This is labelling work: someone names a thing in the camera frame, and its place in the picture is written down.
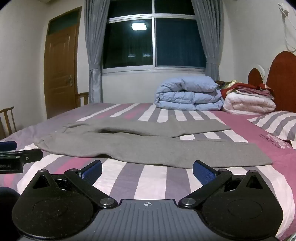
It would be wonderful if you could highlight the white round object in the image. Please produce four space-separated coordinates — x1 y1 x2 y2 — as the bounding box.
254 64 267 80

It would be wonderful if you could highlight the striped pillow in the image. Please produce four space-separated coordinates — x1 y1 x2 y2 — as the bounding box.
246 111 296 149

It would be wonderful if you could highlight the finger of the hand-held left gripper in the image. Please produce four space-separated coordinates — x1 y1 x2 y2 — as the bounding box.
0 141 18 152
0 148 43 166

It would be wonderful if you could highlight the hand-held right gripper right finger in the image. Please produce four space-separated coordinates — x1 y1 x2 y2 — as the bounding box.
178 160 269 209

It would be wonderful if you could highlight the grey curtain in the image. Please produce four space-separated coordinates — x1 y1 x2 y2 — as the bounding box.
192 0 224 80
84 0 110 104

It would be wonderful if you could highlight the sliding glass window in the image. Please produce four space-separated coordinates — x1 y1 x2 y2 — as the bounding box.
102 0 208 75

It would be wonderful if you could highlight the striped pink grey bed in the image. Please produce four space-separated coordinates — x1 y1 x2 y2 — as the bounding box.
0 102 296 241

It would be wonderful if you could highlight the grey sweatshirt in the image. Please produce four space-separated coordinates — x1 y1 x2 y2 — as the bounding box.
35 118 274 169

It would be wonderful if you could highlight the folded red blanket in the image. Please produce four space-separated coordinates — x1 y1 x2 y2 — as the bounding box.
215 80 275 100

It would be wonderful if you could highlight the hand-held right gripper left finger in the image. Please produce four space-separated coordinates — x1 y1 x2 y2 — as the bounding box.
28 160 118 209

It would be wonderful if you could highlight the folded light blue duvet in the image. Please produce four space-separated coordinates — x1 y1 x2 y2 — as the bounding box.
154 76 225 111

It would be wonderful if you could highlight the reddish wooden headboard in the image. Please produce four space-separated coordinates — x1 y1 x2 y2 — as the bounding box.
248 51 296 114

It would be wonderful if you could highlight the folded white quilt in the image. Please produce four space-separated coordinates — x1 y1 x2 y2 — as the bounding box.
222 91 277 115

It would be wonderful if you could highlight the white wall cable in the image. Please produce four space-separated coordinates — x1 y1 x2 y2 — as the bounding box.
281 7 296 53

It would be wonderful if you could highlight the wooden chair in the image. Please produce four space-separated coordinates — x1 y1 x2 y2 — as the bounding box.
77 92 90 107
0 106 17 140

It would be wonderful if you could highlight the brown wooden door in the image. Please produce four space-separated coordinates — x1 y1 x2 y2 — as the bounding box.
44 6 83 119

